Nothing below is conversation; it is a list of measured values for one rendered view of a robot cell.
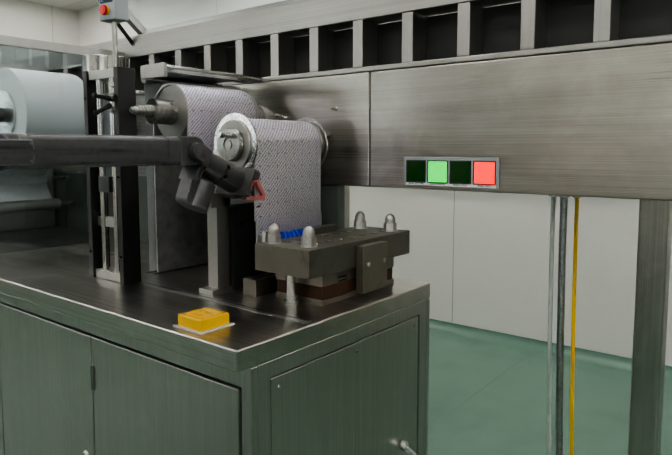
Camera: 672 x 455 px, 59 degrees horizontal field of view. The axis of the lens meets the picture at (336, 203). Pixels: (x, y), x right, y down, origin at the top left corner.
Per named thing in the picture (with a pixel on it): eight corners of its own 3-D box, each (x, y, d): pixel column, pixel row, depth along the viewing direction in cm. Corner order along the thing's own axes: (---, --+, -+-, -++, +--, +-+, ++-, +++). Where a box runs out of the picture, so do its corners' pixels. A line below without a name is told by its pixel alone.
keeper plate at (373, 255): (356, 292, 137) (356, 245, 136) (380, 285, 145) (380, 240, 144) (364, 294, 135) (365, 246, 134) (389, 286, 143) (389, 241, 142)
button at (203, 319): (177, 326, 114) (177, 314, 114) (206, 318, 120) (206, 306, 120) (201, 333, 110) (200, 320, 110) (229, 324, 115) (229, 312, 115)
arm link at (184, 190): (196, 139, 117) (167, 138, 122) (176, 193, 114) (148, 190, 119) (235, 164, 126) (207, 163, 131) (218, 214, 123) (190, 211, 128)
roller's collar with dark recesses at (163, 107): (144, 124, 153) (143, 99, 152) (164, 125, 157) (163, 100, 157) (159, 123, 149) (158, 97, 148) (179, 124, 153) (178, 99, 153)
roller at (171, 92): (155, 139, 160) (154, 86, 159) (226, 140, 180) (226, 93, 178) (188, 139, 151) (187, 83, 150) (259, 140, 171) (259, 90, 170)
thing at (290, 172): (254, 221, 138) (253, 141, 136) (319, 212, 156) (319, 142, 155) (255, 221, 138) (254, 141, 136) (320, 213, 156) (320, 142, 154)
